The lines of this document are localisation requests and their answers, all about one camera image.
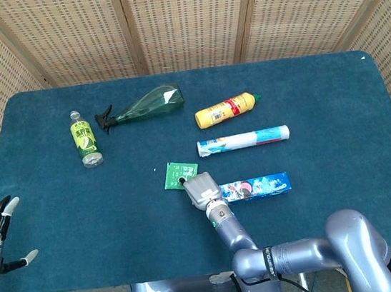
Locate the yellow bottle with green cap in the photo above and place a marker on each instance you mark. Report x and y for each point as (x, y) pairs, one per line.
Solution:
(223, 111)

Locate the blue Oreo cookie box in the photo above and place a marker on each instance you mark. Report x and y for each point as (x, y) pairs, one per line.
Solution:
(258, 186)

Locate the green label tea bottle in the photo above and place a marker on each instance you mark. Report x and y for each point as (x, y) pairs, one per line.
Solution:
(84, 139)

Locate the blue carpet table cover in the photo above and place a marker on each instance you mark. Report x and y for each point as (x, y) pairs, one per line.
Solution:
(103, 237)

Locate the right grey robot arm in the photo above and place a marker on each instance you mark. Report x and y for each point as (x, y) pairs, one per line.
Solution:
(239, 234)

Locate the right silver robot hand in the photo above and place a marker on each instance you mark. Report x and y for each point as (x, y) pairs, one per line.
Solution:
(203, 190)

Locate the white toothpaste tube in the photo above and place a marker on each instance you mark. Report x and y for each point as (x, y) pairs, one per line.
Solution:
(241, 140)

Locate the green plastic spray bottle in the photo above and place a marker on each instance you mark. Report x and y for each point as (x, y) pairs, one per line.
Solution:
(154, 104)

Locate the small green packet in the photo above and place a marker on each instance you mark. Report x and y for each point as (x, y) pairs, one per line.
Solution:
(175, 173)

